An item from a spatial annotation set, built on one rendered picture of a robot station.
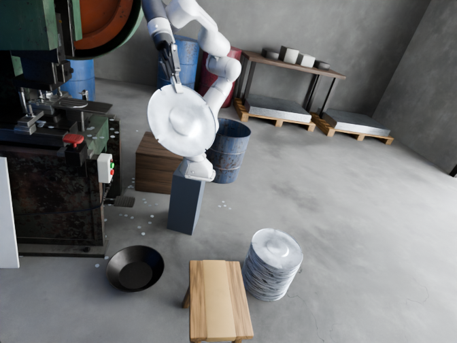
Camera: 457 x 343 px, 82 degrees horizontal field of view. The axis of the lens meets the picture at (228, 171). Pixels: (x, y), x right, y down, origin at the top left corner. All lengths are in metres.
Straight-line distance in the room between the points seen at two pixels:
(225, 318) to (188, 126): 0.76
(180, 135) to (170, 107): 0.11
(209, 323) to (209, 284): 0.17
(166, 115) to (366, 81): 5.14
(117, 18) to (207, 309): 1.54
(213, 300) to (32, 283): 0.95
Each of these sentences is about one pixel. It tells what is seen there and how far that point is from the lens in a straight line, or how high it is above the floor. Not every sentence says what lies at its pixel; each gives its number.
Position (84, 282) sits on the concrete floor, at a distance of 1.65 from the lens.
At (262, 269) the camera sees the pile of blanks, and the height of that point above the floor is 0.23.
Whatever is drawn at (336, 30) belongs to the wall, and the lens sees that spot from 5.34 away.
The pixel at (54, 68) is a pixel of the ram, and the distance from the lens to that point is 1.49.
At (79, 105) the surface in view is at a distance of 1.54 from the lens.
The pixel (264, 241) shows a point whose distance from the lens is 1.55.
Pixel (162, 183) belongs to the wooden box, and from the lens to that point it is 2.11.
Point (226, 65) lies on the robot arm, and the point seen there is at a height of 1.09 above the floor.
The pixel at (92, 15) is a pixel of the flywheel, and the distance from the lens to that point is 1.84.
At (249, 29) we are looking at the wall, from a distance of 4.82.
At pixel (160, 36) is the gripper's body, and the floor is 1.20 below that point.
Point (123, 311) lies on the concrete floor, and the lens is 1.54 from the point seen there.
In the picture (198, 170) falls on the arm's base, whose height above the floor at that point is 0.50.
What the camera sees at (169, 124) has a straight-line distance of 1.01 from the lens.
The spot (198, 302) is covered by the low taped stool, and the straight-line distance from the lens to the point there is 1.18.
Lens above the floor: 1.33
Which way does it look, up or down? 31 degrees down
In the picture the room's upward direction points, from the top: 13 degrees clockwise
